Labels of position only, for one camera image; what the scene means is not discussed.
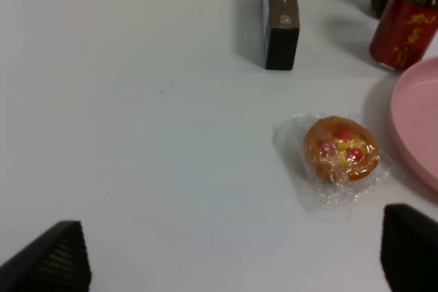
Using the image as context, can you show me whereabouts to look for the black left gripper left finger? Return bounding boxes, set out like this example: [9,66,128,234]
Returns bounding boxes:
[1,220,92,291]

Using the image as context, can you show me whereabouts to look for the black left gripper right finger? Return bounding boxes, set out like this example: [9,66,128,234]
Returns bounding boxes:
[381,204,437,291]

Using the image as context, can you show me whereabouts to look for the brown rectangular box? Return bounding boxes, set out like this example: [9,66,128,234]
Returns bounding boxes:
[262,0,300,70]

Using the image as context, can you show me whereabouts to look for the wrapped fruit pastry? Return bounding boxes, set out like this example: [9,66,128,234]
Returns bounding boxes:
[272,114,394,220]

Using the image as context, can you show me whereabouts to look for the pink plastic plate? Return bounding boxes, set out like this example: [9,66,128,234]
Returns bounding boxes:
[389,57,437,192]

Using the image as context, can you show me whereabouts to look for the red herbal tea can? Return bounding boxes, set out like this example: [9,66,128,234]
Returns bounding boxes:
[370,0,437,71]

